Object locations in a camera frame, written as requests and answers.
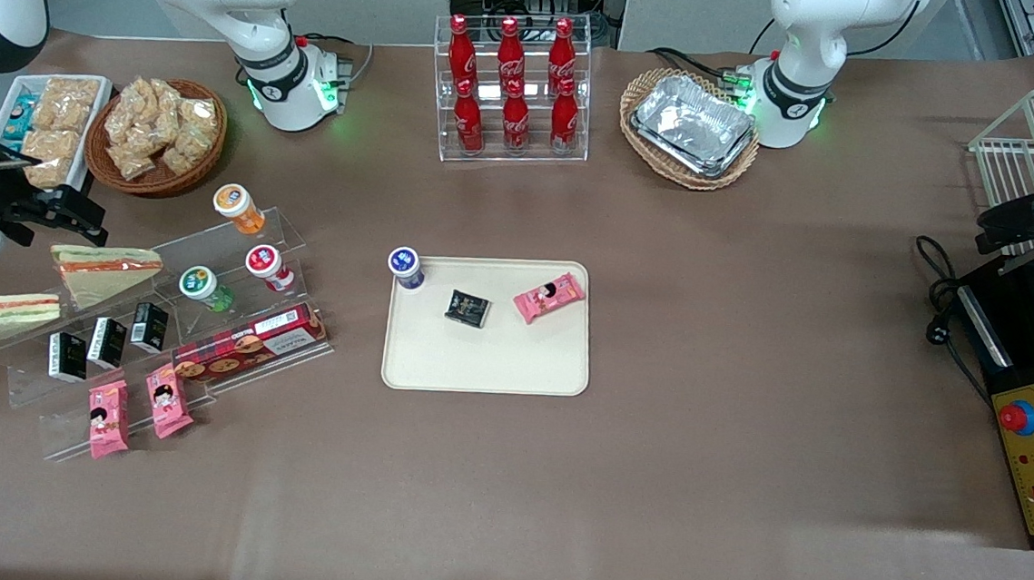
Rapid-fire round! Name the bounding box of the beige plastic tray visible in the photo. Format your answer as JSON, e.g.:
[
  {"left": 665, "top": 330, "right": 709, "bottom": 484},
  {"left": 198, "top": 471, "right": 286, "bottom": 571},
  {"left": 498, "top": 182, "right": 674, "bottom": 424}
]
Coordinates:
[{"left": 380, "top": 249, "right": 598, "bottom": 403}]

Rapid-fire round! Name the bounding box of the aluminium foil tray stack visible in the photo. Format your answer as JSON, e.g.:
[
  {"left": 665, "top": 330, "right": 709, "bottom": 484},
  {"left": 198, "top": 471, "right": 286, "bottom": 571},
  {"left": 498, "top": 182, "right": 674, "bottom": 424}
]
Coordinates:
[{"left": 627, "top": 71, "right": 760, "bottom": 182}]

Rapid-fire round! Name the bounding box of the wrapped cracker pack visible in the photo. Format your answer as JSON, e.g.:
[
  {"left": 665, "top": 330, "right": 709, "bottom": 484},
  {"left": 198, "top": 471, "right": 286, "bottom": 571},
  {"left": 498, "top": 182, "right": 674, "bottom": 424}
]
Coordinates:
[
  {"left": 30, "top": 100, "right": 94, "bottom": 135},
  {"left": 38, "top": 74, "right": 102, "bottom": 112},
  {"left": 20, "top": 128, "right": 83, "bottom": 166}
]

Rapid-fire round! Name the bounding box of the clear bag of puffed snacks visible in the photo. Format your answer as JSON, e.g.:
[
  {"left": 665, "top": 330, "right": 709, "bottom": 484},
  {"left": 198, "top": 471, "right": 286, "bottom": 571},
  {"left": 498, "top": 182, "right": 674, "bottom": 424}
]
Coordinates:
[
  {"left": 159, "top": 131, "right": 215, "bottom": 181},
  {"left": 173, "top": 92, "right": 222, "bottom": 138},
  {"left": 103, "top": 75, "right": 158, "bottom": 145},
  {"left": 106, "top": 139, "right": 160, "bottom": 183}
]

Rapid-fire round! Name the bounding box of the brown wicker basket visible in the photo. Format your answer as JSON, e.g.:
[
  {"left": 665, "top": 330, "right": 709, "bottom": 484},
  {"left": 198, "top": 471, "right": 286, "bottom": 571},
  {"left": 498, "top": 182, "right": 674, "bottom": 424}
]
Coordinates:
[{"left": 82, "top": 72, "right": 231, "bottom": 204}]

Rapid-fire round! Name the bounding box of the blue snack pack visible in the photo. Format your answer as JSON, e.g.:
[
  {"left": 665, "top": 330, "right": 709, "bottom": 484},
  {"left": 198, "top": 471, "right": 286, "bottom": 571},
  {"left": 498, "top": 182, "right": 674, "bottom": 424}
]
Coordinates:
[{"left": 2, "top": 93, "right": 40, "bottom": 143}]

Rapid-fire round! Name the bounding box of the white rectangular dish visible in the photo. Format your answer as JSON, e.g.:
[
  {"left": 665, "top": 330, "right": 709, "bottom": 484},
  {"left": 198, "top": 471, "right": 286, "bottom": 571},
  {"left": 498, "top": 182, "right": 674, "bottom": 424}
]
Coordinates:
[{"left": 0, "top": 69, "right": 115, "bottom": 199}]

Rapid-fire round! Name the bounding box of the small black carton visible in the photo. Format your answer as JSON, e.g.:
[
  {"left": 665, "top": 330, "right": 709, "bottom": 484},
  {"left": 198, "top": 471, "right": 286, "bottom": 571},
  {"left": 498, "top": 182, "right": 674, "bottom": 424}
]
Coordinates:
[
  {"left": 129, "top": 300, "right": 171, "bottom": 356},
  {"left": 46, "top": 331, "right": 91, "bottom": 385},
  {"left": 86, "top": 316, "right": 128, "bottom": 370}
]

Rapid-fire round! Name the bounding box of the green lid cup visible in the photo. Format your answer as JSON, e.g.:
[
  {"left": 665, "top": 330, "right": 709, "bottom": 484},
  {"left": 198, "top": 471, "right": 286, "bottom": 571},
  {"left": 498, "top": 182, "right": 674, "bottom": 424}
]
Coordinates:
[{"left": 176, "top": 264, "right": 237, "bottom": 314}]

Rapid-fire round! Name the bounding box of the orange lid cup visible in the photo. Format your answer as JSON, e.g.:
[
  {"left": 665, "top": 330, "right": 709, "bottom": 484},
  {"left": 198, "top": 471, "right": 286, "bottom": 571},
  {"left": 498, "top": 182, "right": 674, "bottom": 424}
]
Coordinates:
[{"left": 211, "top": 182, "right": 269, "bottom": 237}]

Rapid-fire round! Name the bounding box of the red lid cup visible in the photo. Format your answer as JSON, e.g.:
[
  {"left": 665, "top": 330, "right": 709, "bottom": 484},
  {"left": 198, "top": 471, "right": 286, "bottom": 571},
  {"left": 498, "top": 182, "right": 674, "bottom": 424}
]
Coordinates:
[{"left": 243, "top": 243, "right": 298, "bottom": 294}]

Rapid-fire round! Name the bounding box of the pink snack packet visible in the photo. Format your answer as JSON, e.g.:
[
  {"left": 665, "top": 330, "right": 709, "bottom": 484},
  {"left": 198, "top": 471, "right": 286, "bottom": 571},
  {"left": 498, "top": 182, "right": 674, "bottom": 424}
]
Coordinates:
[
  {"left": 512, "top": 269, "right": 588, "bottom": 329},
  {"left": 84, "top": 377, "right": 135, "bottom": 463},
  {"left": 141, "top": 361, "right": 199, "bottom": 442}
]

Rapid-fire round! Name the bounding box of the clear acrylic tiered stand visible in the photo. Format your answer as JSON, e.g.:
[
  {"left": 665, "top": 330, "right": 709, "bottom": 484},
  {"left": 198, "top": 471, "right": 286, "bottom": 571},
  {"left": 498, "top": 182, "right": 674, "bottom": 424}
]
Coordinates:
[{"left": 0, "top": 189, "right": 342, "bottom": 482}]

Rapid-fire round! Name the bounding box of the red cookie box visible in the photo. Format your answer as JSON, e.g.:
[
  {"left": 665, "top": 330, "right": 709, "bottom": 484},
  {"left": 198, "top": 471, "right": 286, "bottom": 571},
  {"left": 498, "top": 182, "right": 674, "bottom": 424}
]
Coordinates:
[{"left": 171, "top": 293, "right": 332, "bottom": 393}]

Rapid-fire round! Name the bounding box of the blue lid cup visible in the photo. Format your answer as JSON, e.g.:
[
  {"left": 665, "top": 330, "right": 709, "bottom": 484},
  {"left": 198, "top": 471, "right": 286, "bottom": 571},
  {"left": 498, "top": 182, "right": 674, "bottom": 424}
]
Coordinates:
[{"left": 386, "top": 246, "right": 428, "bottom": 292}]

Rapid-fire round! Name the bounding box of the black snack packet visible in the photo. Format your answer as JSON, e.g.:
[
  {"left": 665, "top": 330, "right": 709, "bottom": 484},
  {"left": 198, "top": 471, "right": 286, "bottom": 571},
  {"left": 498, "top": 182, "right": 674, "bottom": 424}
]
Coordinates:
[{"left": 443, "top": 289, "right": 492, "bottom": 329}]

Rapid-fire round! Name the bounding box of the red cola bottle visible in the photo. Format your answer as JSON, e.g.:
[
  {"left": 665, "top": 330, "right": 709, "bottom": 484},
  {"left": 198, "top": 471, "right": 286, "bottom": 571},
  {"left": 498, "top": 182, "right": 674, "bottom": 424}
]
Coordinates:
[
  {"left": 548, "top": 77, "right": 583, "bottom": 153},
  {"left": 450, "top": 78, "right": 488, "bottom": 155},
  {"left": 445, "top": 15, "right": 482, "bottom": 88},
  {"left": 546, "top": 16, "right": 580, "bottom": 85},
  {"left": 495, "top": 16, "right": 529, "bottom": 88},
  {"left": 499, "top": 78, "right": 535, "bottom": 153}
]

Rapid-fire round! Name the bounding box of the clear acrylic bottle rack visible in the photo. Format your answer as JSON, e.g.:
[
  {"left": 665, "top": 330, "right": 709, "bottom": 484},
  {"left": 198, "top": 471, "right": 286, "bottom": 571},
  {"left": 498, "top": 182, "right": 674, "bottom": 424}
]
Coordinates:
[{"left": 425, "top": 5, "right": 598, "bottom": 172}]

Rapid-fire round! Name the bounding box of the light wicker basket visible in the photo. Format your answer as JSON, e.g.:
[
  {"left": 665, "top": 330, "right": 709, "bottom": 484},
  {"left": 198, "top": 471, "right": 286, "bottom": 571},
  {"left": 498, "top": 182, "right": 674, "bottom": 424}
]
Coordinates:
[{"left": 615, "top": 65, "right": 766, "bottom": 196}]

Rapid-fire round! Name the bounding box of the red emergency stop button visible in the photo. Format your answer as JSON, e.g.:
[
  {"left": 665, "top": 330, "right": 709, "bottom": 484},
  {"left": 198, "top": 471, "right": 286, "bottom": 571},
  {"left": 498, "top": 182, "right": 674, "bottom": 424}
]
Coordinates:
[{"left": 997, "top": 398, "right": 1034, "bottom": 437}]

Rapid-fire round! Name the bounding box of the black sealing machine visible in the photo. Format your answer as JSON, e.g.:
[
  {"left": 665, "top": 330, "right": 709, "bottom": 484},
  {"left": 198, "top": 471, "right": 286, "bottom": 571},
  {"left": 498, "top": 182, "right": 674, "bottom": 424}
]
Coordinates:
[{"left": 936, "top": 248, "right": 1034, "bottom": 552}]

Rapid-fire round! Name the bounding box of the black power cable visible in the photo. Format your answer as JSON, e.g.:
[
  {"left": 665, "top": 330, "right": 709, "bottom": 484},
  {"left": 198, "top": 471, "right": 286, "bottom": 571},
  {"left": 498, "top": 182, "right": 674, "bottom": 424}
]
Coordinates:
[{"left": 904, "top": 234, "right": 1006, "bottom": 408}]

